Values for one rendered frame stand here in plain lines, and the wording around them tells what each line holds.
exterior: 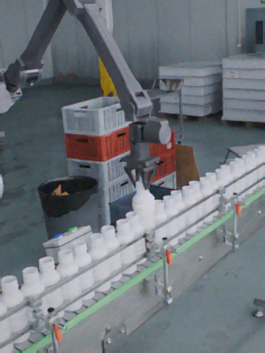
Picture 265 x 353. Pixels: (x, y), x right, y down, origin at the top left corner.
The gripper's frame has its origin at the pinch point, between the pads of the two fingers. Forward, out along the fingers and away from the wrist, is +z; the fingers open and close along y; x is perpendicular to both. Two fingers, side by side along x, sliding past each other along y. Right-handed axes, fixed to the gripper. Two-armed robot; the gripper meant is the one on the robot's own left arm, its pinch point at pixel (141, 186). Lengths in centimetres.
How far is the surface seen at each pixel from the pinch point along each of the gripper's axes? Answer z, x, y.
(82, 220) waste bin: 81, -106, 141
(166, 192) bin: 31, -71, 42
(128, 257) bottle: 17.9, 12.6, -4.1
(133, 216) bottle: 7.2, 6.9, -2.1
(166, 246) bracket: 15.2, 5.1, -12.3
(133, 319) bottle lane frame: 37.4, 15.0, -6.7
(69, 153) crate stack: 52, -159, 206
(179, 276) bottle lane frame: 34.6, -10.1, -6.6
